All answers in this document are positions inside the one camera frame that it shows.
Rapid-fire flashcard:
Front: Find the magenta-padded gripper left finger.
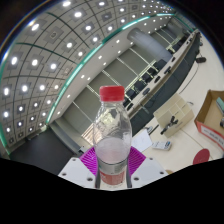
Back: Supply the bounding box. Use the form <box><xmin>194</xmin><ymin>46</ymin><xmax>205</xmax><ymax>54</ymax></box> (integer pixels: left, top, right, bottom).
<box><xmin>57</xmin><ymin>147</ymin><xmax>100</xmax><ymax>189</ymax></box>

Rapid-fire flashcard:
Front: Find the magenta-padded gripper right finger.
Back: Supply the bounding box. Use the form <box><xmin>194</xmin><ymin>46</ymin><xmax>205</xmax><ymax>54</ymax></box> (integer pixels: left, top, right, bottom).
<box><xmin>125</xmin><ymin>146</ymin><xmax>169</xmax><ymax>189</ymax></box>

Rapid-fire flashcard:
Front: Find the clear red-capped water bottle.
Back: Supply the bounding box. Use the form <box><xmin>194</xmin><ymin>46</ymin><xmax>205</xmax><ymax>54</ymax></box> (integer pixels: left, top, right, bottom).
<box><xmin>93</xmin><ymin>85</ymin><xmax>133</xmax><ymax>189</ymax></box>

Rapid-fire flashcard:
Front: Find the white paper sheet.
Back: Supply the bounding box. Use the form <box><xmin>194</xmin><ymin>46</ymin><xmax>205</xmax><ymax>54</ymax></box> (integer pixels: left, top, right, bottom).
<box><xmin>130</xmin><ymin>128</ymin><xmax>154</xmax><ymax>153</ymax></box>

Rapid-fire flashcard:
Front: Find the white power strip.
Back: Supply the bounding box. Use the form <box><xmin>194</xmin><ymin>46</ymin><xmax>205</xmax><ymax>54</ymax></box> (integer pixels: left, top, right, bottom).
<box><xmin>151</xmin><ymin>140</ymin><xmax>173</xmax><ymax>152</ymax></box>

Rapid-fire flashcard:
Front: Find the small black clip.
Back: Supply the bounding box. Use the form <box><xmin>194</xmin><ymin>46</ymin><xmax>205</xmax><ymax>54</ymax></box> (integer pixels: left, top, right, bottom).
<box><xmin>159</xmin><ymin>115</ymin><xmax>179</xmax><ymax>135</ymax></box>

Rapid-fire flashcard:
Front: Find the beige compartment box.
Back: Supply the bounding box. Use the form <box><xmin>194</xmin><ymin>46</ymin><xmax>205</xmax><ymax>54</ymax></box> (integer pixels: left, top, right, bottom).
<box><xmin>152</xmin><ymin>93</ymin><xmax>195</xmax><ymax>139</ymax></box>

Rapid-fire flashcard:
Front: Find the long curved conference desk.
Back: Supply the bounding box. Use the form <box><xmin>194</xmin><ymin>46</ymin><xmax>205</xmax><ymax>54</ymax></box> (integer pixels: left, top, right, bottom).
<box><xmin>126</xmin><ymin>28</ymin><xmax>204</xmax><ymax>128</ymax></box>

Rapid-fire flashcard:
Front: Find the row of black office chairs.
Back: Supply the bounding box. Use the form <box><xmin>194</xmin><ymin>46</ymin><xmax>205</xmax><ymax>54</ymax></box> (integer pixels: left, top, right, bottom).
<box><xmin>123</xmin><ymin>28</ymin><xmax>191</xmax><ymax>111</ymax></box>

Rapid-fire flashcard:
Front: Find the open brown cardboard box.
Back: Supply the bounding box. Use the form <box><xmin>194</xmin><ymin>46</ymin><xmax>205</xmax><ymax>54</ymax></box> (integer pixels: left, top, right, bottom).
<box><xmin>194</xmin><ymin>89</ymin><xmax>224</xmax><ymax>151</ymax></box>

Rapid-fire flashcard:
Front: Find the group of ceiling lights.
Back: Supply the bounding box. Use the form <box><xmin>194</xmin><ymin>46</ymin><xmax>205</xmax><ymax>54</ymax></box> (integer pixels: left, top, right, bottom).
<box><xmin>0</xmin><ymin>0</ymin><xmax>181</xmax><ymax>148</ymax></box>

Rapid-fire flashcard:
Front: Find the green eraser block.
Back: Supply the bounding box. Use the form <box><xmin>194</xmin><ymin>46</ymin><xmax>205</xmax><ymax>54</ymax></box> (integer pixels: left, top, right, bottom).
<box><xmin>215</xmin><ymin>97</ymin><xmax>224</xmax><ymax>116</ymax></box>

